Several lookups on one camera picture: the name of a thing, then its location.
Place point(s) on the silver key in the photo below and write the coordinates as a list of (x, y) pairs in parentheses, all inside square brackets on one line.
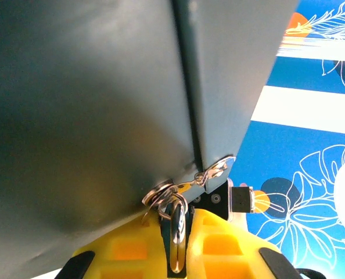
[(219, 167)]

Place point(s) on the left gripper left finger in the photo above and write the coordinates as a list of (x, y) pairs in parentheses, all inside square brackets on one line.
[(126, 250)]

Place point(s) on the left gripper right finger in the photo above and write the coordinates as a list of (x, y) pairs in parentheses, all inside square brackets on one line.
[(219, 250)]

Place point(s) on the starry night print tin box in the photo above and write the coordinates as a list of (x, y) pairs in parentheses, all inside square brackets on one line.
[(73, 87)]

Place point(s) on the blue floral wall panel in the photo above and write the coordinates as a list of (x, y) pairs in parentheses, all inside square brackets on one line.
[(265, 151), (314, 8)]

